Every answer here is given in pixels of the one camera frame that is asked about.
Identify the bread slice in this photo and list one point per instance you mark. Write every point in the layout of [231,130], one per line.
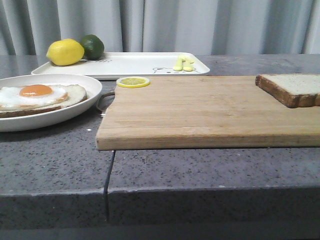
[294,90]
[76,94]

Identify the white round plate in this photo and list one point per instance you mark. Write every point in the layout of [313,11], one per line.
[92,86]

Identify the fried egg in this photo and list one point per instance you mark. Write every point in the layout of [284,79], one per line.
[31,96]

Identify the white rectangular bear tray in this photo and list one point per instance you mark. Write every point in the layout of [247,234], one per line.
[114,65]

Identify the lemon slice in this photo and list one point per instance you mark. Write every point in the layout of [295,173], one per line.
[133,82]

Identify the yellow plastic fork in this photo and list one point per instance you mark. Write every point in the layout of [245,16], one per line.
[178,66]

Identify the wooden cutting board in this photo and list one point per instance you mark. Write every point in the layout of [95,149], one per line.
[178,112]

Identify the green lime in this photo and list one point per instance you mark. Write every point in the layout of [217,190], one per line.
[93,47]

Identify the yellow lemon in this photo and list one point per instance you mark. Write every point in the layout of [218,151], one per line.
[65,52]

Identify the grey curtain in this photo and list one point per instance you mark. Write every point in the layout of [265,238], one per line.
[201,27]

